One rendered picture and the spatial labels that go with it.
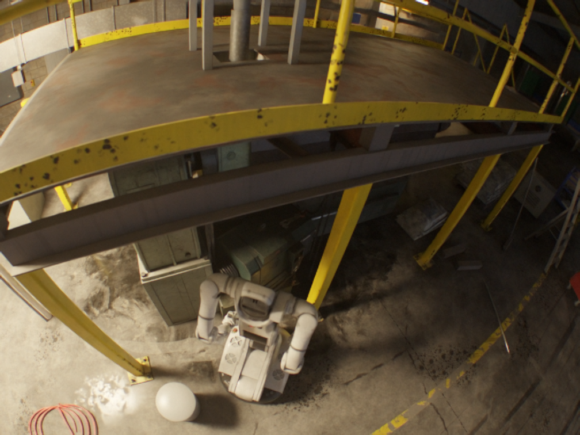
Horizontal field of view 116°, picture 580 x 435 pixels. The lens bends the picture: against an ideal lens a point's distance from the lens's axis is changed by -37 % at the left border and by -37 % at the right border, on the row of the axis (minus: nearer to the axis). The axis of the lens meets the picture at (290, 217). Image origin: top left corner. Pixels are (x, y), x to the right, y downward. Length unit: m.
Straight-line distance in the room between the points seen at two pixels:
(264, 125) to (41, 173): 0.74
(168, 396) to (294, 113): 2.00
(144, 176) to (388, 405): 2.63
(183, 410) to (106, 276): 1.76
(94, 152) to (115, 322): 2.31
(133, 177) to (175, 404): 1.57
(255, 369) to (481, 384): 2.40
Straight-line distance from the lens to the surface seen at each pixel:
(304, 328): 1.25
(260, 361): 2.15
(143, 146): 0.90
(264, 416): 2.56
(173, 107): 1.24
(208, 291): 1.30
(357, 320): 2.95
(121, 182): 1.62
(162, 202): 1.11
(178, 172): 1.61
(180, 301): 2.48
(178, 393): 2.26
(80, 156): 0.93
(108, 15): 3.77
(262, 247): 2.11
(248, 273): 2.09
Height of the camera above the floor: 2.55
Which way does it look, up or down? 46 degrees down
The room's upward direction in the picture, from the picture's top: 10 degrees clockwise
